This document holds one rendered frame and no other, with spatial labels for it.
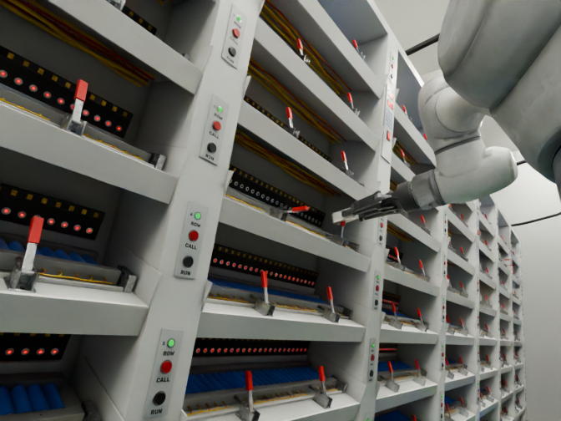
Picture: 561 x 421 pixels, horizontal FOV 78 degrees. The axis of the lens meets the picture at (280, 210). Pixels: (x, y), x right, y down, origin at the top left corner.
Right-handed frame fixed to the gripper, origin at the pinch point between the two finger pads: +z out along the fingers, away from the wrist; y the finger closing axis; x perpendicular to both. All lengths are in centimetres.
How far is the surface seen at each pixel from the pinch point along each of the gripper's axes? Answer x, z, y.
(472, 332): -26, 8, 156
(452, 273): 9, 10, 156
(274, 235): -11.9, 2.5, -28.5
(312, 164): 7.9, -2.2, -18.2
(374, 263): -10.2, 1.3, 18.1
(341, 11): 74, -9, -1
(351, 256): -10.5, 1.8, 4.6
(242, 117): 8.1, -2.4, -42.9
